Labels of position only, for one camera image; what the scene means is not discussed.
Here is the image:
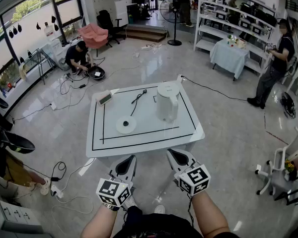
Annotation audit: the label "person's left forearm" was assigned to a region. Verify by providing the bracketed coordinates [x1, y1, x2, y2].
[80, 204, 119, 238]

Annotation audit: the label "black office chair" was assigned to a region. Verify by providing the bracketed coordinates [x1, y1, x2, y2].
[96, 9, 126, 47]

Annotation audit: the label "table with pale blue cloth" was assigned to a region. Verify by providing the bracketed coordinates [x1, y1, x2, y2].
[210, 39, 250, 80]

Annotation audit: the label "yellow potted flowers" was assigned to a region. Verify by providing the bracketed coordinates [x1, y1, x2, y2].
[285, 159, 298, 180]

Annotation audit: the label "white electric kettle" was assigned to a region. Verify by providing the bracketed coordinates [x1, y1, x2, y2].
[155, 82, 181, 123]

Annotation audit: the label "white office chair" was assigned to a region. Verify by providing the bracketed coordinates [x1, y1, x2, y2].
[254, 145, 293, 197]

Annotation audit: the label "black floor cable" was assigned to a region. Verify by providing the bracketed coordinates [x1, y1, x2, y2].
[181, 75, 249, 101]

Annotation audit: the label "white locker cabinet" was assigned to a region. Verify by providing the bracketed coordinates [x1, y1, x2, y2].
[91, 0, 117, 22]

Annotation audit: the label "black open round case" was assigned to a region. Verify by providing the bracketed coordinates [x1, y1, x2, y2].
[85, 62, 106, 81]

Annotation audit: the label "black power cord with plug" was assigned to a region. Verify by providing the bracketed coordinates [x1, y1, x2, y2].
[130, 88, 148, 118]

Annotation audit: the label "white shelf unit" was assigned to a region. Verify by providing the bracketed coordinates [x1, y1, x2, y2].
[193, 0, 276, 74]

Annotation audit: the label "pink digital clock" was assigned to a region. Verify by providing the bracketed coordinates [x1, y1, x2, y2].
[95, 90, 113, 106]

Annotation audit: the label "person's left white shoe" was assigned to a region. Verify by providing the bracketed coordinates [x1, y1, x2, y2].
[124, 194, 139, 209]

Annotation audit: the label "white round kettle base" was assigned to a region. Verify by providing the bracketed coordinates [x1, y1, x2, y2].
[115, 116, 137, 134]

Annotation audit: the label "person's black shirt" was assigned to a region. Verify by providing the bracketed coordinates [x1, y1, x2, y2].
[113, 206, 202, 238]

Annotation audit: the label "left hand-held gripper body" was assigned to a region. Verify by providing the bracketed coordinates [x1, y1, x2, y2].
[96, 174, 137, 207]

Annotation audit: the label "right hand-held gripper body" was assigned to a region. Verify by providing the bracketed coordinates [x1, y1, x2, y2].
[174, 164, 211, 197]

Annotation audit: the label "person's right forearm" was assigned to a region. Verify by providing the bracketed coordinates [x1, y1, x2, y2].
[190, 191, 230, 238]

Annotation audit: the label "person's right white shoe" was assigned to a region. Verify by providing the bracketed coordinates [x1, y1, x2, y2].
[153, 204, 166, 215]

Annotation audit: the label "white drawer cabinet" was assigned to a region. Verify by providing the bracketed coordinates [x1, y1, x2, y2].
[0, 199, 42, 229]

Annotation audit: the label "black folding rack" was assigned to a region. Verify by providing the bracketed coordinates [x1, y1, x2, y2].
[23, 48, 57, 85]

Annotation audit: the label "wooden steps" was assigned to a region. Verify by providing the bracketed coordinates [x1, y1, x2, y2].
[116, 23, 168, 43]

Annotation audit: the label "black standing fan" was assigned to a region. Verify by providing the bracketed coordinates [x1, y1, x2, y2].
[159, 0, 182, 46]

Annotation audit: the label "silver wristwatch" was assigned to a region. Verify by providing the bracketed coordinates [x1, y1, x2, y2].
[101, 203, 120, 212]

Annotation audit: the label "person's white shoe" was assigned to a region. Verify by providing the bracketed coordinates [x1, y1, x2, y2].
[153, 204, 166, 215]
[124, 194, 139, 209]

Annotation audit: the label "pink armchair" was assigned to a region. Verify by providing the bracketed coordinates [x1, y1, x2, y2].
[77, 23, 109, 50]

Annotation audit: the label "black floor fan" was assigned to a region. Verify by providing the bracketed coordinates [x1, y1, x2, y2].
[280, 92, 297, 119]

